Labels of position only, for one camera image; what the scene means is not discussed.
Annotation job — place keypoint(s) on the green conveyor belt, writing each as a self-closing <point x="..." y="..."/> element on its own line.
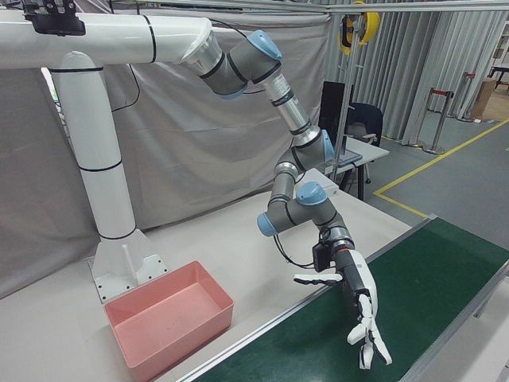
<point x="437" y="278"/>

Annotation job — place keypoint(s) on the metal stanchion post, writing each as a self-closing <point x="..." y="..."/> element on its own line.
<point x="439" y="119"/>
<point x="466" y="95"/>

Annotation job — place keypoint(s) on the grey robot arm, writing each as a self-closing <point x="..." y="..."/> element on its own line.
<point x="286" y="99"/>

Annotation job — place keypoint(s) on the brown cardboard box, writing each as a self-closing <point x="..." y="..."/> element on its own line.
<point x="486" y="99"/>

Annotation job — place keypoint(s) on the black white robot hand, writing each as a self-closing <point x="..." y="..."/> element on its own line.
<point x="358" y="274"/>

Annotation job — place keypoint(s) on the black office chair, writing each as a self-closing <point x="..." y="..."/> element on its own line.
<point x="366" y="119"/>

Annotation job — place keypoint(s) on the yellow hard hat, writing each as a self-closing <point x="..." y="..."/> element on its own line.
<point x="367" y="28"/>
<point x="345" y="36"/>

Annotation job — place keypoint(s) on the grey backdrop curtain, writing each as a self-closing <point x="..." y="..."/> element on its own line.
<point x="199" y="131"/>

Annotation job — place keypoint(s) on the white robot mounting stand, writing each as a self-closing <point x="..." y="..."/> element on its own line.
<point x="99" y="159"/>

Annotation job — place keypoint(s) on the grey pleated curtain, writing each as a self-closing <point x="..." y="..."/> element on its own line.
<point x="405" y="71"/>

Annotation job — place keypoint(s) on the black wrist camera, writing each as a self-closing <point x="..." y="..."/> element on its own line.
<point x="323" y="256"/>

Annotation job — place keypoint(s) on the white desk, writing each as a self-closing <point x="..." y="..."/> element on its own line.
<point x="358" y="153"/>

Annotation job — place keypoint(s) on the black background monitor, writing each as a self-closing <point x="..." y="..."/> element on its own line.
<point x="332" y="107"/>

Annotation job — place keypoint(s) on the black stand mounted camera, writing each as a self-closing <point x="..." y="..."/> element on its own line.
<point x="53" y="18"/>

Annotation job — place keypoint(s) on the pink plastic basket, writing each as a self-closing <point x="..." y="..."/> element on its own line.
<point x="171" y="314"/>

